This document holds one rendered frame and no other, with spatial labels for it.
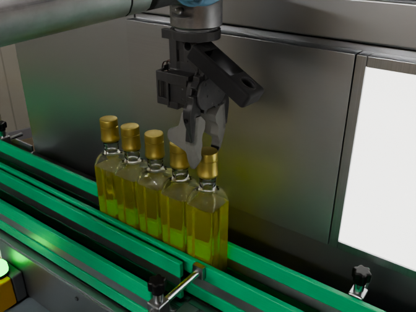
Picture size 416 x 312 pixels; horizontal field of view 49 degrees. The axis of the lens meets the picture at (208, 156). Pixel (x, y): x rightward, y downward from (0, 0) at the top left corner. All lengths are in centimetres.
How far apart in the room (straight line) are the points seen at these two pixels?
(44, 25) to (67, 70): 78
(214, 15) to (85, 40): 52
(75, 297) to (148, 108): 40
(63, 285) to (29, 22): 63
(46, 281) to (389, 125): 71
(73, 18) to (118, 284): 52
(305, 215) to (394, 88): 28
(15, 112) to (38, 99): 243
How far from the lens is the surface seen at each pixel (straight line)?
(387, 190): 76
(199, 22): 64
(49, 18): 43
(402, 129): 71
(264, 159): 83
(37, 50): 128
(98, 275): 87
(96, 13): 44
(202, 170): 73
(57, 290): 99
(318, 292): 80
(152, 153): 80
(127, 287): 81
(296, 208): 84
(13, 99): 375
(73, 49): 116
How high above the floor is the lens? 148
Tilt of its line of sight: 27 degrees down
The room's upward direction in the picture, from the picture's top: straight up
